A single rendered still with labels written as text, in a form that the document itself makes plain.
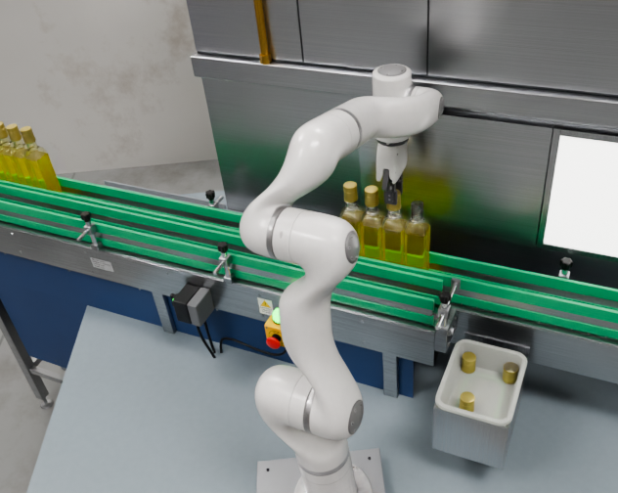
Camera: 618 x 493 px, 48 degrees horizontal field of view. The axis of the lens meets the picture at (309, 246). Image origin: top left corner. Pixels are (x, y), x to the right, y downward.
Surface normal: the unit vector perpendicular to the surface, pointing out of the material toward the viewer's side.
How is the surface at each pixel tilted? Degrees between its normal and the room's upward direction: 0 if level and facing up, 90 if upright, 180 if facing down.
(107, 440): 0
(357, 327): 90
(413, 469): 0
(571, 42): 90
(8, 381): 0
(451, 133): 90
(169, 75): 90
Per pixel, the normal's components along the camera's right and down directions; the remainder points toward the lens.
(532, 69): -0.41, 0.60
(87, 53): 0.03, 0.62
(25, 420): -0.09, -0.78
